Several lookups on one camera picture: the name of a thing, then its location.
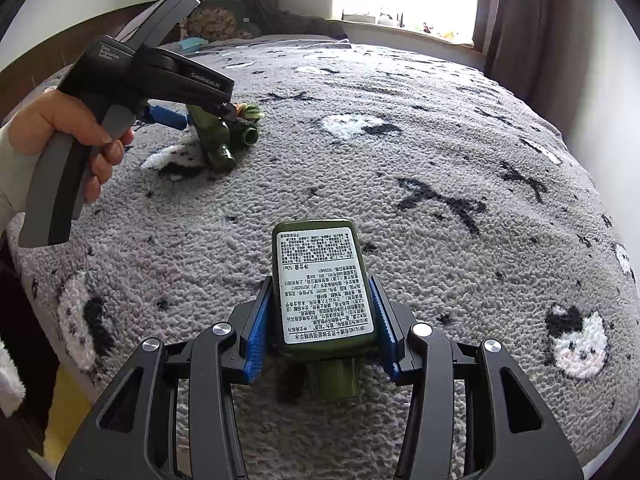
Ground large dark green bottle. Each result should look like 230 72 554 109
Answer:
186 105 259 172

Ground small dark green bottle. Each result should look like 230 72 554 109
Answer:
272 219 378 401

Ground left hand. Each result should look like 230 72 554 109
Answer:
8 89 134 204

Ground teal small object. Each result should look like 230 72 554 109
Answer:
178 37 208 53

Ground dark wooden headboard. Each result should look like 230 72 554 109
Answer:
0 3 150 118

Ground patterned brown cushion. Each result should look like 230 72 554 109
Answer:
180 0 260 42

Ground grey patterned bed blanket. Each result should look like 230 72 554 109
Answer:
12 38 639 464

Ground right dark curtain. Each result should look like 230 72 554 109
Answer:
473 0 551 102

